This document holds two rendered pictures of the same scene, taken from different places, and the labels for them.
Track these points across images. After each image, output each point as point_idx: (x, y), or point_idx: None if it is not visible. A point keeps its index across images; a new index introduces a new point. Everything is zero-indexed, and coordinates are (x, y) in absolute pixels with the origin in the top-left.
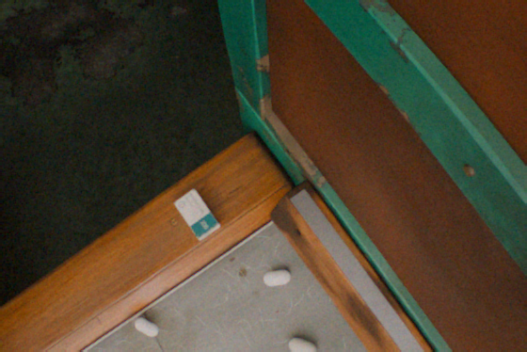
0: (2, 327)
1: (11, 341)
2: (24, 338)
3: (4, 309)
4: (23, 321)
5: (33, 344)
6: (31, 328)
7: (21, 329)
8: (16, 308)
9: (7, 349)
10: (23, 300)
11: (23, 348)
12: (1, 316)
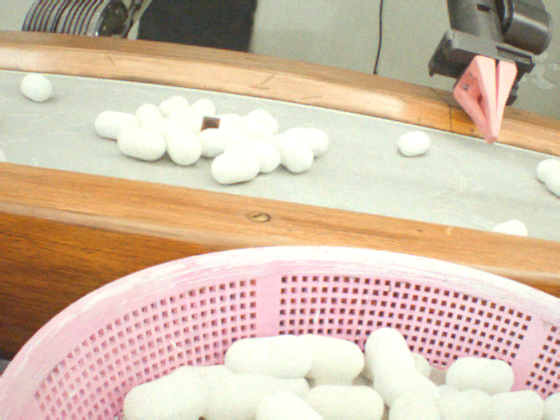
0: (522, 112)
1: (531, 118)
2: (547, 123)
3: (526, 110)
4: (547, 120)
5: (556, 128)
6: (555, 124)
7: (543, 120)
8: (540, 115)
9: (525, 117)
10: (549, 117)
11: (544, 124)
12: (522, 110)
